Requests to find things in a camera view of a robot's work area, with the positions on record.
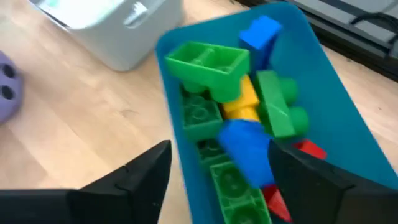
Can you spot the yellow stud block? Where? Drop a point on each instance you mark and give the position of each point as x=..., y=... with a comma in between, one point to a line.
x=245, y=96

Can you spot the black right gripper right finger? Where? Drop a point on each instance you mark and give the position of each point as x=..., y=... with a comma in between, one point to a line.
x=335, y=205

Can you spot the purple foam dice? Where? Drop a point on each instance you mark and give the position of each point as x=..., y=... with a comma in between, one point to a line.
x=7, y=109

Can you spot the green eight-stud brick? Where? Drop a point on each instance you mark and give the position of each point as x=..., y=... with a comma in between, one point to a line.
x=236, y=193

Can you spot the red two-stud block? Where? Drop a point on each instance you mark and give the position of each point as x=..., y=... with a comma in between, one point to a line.
x=311, y=149

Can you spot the big green two-stud block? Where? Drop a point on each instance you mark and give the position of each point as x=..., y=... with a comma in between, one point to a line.
x=273, y=105
x=224, y=81

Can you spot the small royal blue block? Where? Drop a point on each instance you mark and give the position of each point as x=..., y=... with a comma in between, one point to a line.
x=245, y=149

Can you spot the light grey plastic bin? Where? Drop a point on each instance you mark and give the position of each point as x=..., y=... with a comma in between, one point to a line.
x=124, y=46

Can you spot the royal blue stud block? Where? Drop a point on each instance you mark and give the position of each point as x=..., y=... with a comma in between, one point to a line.
x=259, y=34

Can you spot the small dark green square brick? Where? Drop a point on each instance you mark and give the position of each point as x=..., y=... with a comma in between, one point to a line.
x=199, y=118

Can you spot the teal plastic bin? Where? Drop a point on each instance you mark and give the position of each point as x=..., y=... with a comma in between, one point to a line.
x=335, y=93

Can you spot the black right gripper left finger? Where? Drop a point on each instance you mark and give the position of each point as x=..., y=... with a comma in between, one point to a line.
x=93, y=207

